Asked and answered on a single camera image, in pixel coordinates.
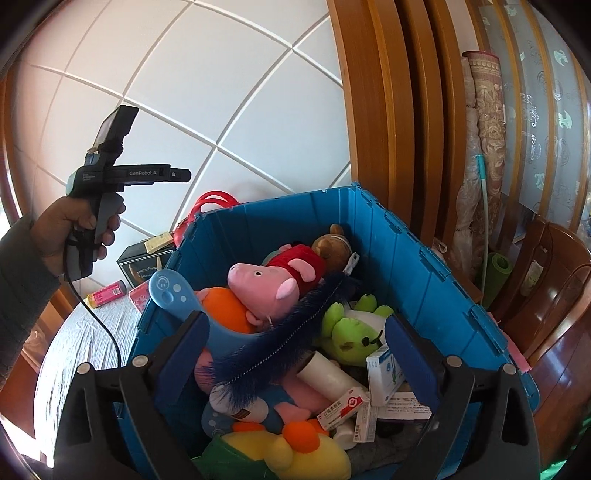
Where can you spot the orange plush toy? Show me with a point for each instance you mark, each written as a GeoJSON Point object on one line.
{"type": "Point", "coordinates": [224, 307]}

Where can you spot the white medicine box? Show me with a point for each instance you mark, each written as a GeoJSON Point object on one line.
{"type": "Point", "coordinates": [385, 376]}

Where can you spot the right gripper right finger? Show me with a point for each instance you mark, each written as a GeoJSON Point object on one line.
{"type": "Point", "coordinates": [481, 424]}

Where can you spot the brown bear plush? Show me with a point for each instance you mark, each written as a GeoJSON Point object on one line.
{"type": "Point", "coordinates": [334, 248]}

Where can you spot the yellow duck plush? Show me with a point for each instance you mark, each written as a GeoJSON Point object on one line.
{"type": "Point", "coordinates": [301, 451]}

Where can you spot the pink tissue pack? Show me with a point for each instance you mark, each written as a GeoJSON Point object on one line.
{"type": "Point", "coordinates": [139, 296]}

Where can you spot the blue plastic storage crate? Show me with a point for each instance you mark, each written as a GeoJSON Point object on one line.
{"type": "Point", "coordinates": [388, 260]}

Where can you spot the pink yellow tube box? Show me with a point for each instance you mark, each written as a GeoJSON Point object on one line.
{"type": "Point", "coordinates": [107, 294]}

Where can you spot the white roll tube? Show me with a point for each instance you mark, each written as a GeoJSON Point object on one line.
{"type": "Point", "coordinates": [325, 376]}

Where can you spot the red bear suitcase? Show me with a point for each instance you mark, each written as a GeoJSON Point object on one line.
{"type": "Point", "coordinates": [208, 201]}

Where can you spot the black gift box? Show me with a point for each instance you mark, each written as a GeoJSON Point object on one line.
{"type": "Point", "coordinates": [137, 265]}

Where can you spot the blue bristle brush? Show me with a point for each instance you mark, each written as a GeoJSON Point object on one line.
{"type": "Point", "coordinates": [253, 367]}

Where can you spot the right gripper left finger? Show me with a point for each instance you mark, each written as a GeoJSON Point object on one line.
{"type": "Point", "coordinates": [112, 424]}

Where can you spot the wooden chair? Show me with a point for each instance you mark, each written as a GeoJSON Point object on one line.
{"type": "Point", "coordinates": [549, 278]}

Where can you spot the teal mop handle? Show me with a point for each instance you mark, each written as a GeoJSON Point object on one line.
{"type": "Point", "coordinates": [482, 249]}

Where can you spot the person's left forearm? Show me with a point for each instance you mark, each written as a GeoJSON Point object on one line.
{"type": "Point", "coordinates": [26, 287]}

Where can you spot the yellow packet on box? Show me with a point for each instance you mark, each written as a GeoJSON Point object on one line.
{"type": "Point", "coordinates": [163, 241]}

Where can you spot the red white small box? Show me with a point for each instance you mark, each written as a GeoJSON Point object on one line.
{"type": "Point", "coordinates": [343, 408]}

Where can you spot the blue toy paddle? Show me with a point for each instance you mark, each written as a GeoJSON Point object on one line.
{"type": "Point", "coordinates": [171, 292]}

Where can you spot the green frog plush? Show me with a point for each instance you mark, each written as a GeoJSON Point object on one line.
{"type": "Point", "coordinates": [350, 335]}

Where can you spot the pink pig plush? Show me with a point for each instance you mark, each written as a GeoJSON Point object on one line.
{"type": "Point", "coordinates": [270, 291]}

